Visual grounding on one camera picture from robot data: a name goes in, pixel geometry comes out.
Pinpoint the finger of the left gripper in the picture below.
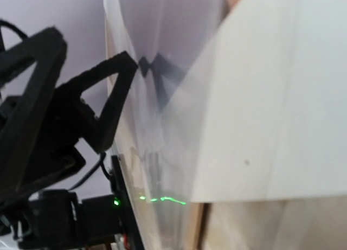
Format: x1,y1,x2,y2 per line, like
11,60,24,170
55,52,138,153
1,27,67,163

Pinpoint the white photo mat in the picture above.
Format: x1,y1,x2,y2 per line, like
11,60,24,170
191,0,346,202

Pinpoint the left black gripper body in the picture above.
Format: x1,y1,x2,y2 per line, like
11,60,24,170
1,95,86,198

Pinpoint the aluminium front rail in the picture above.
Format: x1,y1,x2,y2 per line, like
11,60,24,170
110,155,145,250

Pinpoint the clear acrylic sheet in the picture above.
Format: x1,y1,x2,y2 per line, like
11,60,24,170
104,0,224,249

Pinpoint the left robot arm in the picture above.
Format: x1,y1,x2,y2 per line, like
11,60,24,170
1,27,138,249

